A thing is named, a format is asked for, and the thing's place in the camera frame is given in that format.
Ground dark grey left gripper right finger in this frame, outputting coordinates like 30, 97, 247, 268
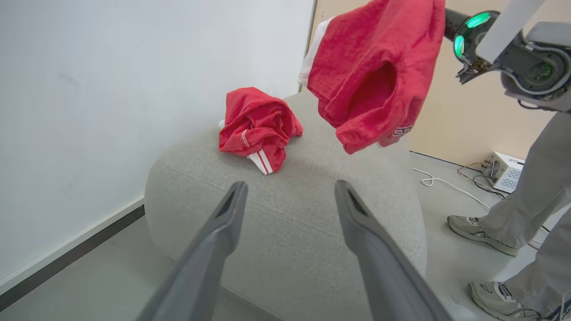
335, 180, 453, 321

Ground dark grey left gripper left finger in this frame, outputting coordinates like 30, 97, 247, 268
136, 181, 248, 321

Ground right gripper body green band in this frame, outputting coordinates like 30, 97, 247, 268
444, 8, 502, 85

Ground thin dark cable bundle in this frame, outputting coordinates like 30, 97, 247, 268
457, 162, 507, 199

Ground grey sneaker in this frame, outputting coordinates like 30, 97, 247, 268
447, 215, 521, 257
468, 280, 571, 321

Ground white cable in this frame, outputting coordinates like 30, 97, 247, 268
412, 167, 492, 211

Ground grey fabric seat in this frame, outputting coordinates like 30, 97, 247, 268
144, 91, 427, 321

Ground dark baseboard strip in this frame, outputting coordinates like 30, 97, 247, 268
0, 205, 146, 313

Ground grey trousers of person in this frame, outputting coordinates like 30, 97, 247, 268
480, 111, 571, 318

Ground red t-shirt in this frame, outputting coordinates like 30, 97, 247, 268
298, 0, 447, 155

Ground white electronics box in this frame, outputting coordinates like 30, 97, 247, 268
481, 151, 526, 194

